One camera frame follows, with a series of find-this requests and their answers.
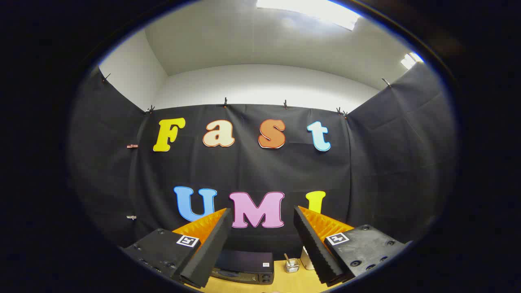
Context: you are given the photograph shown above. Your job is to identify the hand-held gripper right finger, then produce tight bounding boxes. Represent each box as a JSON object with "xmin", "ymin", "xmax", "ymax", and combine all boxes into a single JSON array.
[{"xmin": 293, "ymin": 205, "xmax": 408, "ymax": 285}]

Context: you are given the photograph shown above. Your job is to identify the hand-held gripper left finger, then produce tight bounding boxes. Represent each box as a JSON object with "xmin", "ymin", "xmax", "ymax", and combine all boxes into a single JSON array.
[{"xmin": 121, "ymin": 208, "xmax": 233, "ymax": 289}]

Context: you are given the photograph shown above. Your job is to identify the black toaster oven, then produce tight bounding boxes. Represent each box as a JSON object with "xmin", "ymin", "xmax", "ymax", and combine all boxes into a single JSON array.
[{"xmin": 210, "ymin": 249, "xmax": 274, "ymax": 285}]

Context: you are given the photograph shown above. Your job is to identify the white bread toaster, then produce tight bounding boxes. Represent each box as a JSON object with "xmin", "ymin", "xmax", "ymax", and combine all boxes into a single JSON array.
[{"xmin": 300, "ymin": 246, "xmax": 315, "ymax": 271}]

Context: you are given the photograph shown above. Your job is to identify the black backdrop cloth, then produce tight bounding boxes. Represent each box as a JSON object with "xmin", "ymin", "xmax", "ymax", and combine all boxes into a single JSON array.
[{"xmin": 68, "ymin": 61, "xmax": 458, "ymax": 261}]

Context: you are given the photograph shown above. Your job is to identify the row of black cloth clips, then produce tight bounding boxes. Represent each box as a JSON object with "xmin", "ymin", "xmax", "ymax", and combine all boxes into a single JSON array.
[{"xmin": 102, "ymin": 73, "xmax": 392, "ymax": 118}]

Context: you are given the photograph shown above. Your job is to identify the small ceiling light panel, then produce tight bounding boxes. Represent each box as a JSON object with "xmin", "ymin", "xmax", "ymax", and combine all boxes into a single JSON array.
[{"xmin": 401, "ymin": 52, "xmax": 424, "ymax": 70}]

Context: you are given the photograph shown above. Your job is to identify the large ceiling light panel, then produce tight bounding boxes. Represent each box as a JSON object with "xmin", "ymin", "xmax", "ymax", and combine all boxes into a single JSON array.
[{"xmin": 256, "ymin": 0, "xmax": 362, "ymax": 31}]

